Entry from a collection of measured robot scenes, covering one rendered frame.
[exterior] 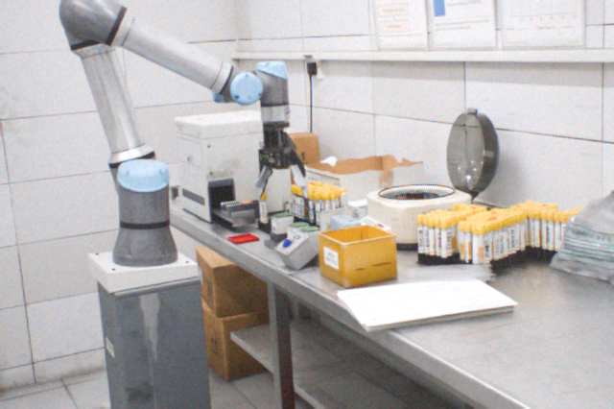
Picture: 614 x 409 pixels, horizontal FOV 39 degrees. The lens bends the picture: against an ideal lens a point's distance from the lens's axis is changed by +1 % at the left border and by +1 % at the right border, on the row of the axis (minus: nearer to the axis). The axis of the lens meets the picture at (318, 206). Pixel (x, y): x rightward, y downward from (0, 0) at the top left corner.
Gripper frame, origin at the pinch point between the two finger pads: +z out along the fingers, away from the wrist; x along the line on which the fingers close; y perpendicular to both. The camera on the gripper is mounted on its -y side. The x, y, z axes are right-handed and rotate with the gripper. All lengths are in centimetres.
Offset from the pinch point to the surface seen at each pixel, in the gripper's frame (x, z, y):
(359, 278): 29.6, 10.6, 37.0
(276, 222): -0.2, 5.5, 6.0
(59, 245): -138, 41, -99
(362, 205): 17.7, 5.2, -13.4
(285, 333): 3.8, 32.1, 16.0
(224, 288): -67, 60, -105
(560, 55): 70, -33, 0
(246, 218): -15.5, 8.3, -10.4
